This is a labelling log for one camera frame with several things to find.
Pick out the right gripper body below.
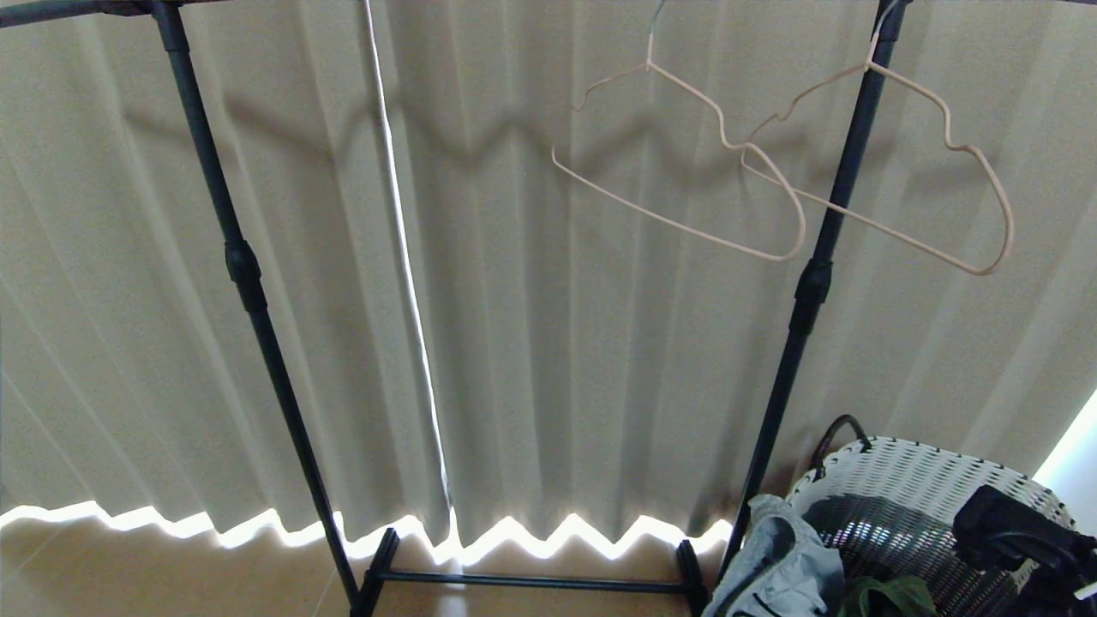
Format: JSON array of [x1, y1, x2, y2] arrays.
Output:
[[986, 533, 1097, 617]]

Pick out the green shirt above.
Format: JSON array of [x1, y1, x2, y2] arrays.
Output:
[[838, 576, 940, 617]]

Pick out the white laundry basket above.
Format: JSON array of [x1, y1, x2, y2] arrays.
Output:
[[788, 415, 1078, 617]]

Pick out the pink clothes hanger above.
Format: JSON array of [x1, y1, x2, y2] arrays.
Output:
[[740, 0, 1016, 278], [550, 0, 808, 263]]

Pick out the pale grey shorts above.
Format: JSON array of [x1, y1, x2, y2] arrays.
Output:
[[703, 494, 847, 617]]

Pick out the beige curtain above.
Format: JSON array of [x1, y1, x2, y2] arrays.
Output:
[[0, 0, 1097, 563]]

